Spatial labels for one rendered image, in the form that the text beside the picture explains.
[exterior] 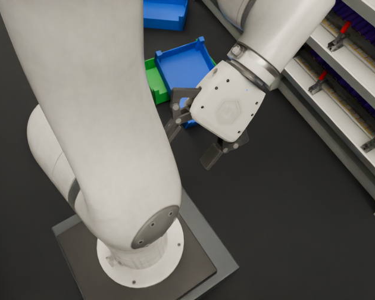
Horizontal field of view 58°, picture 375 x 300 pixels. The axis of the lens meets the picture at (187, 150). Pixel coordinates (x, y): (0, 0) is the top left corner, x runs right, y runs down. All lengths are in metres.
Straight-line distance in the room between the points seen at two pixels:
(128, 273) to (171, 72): 0.85
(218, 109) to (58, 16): 0.34
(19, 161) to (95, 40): 1.15
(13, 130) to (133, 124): 1.17
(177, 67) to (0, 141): 0.73
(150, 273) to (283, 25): 0.53
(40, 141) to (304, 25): 0.39
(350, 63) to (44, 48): 0.97
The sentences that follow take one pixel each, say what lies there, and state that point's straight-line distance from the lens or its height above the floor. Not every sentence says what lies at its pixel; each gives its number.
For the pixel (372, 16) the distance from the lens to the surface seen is 1.02.
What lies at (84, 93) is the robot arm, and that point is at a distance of 0.27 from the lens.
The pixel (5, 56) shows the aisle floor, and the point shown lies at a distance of 1.77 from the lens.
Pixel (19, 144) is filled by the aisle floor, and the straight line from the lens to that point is 1.41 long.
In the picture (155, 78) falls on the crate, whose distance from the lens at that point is 1.47.
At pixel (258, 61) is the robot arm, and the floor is 0.71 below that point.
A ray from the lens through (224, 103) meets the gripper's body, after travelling 0.52.
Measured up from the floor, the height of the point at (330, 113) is 0.16.
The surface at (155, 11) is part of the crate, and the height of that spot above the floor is 0.00.
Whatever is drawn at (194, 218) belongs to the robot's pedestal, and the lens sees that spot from 0.82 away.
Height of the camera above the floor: 1.05
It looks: 57 degrees down
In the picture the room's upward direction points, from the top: straight up
